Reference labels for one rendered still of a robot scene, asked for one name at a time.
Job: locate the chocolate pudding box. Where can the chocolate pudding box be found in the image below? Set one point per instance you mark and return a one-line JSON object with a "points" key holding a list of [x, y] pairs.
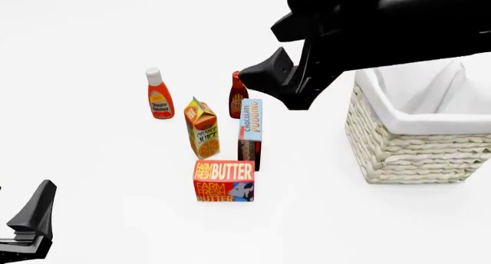
{"points": [[250, 126]]}

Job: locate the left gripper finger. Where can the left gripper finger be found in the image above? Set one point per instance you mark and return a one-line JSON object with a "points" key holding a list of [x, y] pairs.
{"points": [[38, 209]]}

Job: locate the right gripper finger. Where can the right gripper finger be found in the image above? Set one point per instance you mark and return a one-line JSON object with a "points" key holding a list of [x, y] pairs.
{"points": [[268, 74], [287, 28]]}

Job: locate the red butter box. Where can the red butter box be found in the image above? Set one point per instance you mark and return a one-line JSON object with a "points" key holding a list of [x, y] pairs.
{"points": [[224, 180]]}

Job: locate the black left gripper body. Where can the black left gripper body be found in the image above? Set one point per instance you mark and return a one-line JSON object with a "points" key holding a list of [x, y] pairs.
{"points": [[23, 248]]}

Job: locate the orange juice carton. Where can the orange juice carton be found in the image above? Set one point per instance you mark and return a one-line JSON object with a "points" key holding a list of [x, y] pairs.
{"points": [[203, 131]]}

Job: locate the white cloth basket liner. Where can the white cloth basket liner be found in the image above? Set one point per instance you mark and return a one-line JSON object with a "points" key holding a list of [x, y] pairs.
{"points": [[422, 103]]}

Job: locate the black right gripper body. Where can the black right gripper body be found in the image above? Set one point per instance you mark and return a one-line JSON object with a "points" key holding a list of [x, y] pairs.
{"points": [[310, 82]]}

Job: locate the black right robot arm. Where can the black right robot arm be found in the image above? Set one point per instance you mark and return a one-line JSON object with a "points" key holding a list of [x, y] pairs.
{"points": [[406, 25]]}

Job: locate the woven wicker basket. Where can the woven wicker basket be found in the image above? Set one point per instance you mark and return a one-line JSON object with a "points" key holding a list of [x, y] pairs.
{"points": [[414, 160]]}

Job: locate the tomato ketchup bottle white cap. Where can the tomato ketchup bottle white cap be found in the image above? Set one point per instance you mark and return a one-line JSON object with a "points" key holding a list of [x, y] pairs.
{"points": [[160, 98]]}

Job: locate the dark red sauce bottle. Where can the dark red sauce bottle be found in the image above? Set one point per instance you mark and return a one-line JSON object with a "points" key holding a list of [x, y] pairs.
{"points": [[237, 100]]}

